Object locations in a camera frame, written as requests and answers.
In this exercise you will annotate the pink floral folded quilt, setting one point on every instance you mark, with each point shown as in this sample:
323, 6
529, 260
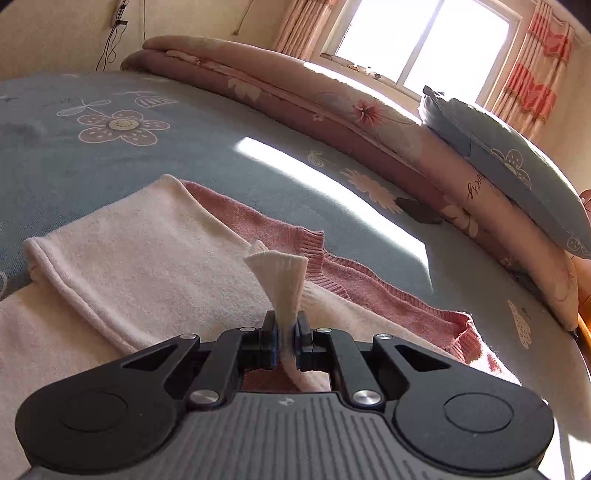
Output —
323, 110

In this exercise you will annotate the window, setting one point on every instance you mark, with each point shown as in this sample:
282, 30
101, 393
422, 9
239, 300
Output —
415, 37

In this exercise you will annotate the pink striped curtain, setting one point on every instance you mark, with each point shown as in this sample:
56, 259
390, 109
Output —
535, 69
304, 23

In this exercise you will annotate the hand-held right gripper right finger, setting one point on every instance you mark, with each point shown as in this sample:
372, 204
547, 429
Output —
304, 344

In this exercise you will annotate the grey-green pillow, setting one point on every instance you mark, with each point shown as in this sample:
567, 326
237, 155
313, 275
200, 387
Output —
508, 161

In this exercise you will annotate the white power strip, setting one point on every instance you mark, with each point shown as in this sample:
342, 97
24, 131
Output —
121, 11

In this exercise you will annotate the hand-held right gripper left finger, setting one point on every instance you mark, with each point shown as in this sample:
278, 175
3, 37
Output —
268, 344

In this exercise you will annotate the pink and white sweater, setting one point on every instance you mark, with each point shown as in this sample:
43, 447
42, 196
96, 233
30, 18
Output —
138, 258

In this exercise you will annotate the wooden headboard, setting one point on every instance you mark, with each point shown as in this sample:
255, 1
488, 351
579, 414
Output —
584, 314

